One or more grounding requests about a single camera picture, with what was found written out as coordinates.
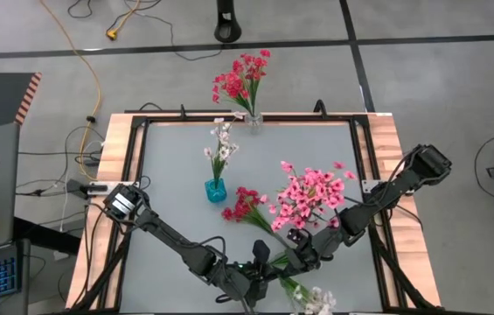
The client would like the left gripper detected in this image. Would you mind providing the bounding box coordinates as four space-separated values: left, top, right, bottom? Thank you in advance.
228 239 285 307

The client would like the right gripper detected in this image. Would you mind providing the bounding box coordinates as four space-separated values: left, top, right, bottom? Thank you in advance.
277 227 344 275

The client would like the white artificial flower bunch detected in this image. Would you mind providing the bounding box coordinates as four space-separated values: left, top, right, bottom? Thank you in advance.
202 111 247 187
289 279 338 315

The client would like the red artificial flower bunch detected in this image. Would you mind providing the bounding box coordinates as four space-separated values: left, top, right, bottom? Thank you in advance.
221 185 294 250
211 48 273 117

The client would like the small clear glass vase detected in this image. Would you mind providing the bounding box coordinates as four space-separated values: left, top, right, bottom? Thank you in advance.
244 111 264 129

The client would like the blue patterned glass vase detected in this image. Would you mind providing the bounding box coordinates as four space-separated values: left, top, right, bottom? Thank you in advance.
205 178 228 204

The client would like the grey power adapter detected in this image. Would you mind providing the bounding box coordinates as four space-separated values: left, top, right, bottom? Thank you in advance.
65 178 89 197

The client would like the black desk base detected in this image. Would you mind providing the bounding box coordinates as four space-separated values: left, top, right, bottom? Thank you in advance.
12 216 82 256

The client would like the black floor stand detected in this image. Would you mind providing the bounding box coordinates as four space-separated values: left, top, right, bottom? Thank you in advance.
213 0 243 44

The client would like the black metal table frame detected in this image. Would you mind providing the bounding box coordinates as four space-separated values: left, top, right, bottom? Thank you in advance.
69 102 438 315

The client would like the yellow extension cable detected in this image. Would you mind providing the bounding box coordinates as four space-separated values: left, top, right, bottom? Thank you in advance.
38 0 102 180

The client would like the thin black floor cable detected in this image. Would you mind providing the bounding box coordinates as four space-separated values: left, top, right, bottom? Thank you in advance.
66 0 224 62

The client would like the yellow cable with plug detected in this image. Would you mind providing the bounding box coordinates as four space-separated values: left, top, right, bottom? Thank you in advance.
105 0 143 41

